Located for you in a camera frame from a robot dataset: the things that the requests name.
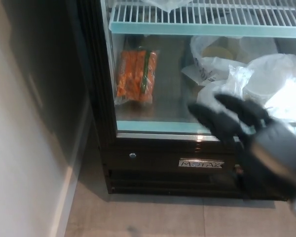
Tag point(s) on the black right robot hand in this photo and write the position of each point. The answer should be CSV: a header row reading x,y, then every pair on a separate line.
x,y
261,153

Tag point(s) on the black glass-door refrigerator cabinet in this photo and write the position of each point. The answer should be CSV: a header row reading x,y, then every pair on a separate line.
x,y
150,172

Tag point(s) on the round silver lock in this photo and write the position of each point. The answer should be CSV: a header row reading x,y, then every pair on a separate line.
x,y
132,155

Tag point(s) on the silver Motak logo plate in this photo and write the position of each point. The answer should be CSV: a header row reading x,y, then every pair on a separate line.
x,y
201,164

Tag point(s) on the large white plastic bag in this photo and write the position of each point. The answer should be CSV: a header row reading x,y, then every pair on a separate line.
x,y
281,81

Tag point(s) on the clear bag of carrots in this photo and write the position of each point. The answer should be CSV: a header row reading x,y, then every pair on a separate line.
x,y
135,74

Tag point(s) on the round container with beige lid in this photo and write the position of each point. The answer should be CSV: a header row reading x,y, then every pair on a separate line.
x,y
218,52

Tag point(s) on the white printed plastic bag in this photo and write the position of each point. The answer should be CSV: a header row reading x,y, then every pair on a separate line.
x,y
204,66

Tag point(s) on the crumpled clear plastic bag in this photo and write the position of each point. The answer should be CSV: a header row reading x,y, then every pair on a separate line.
x,y
238,79

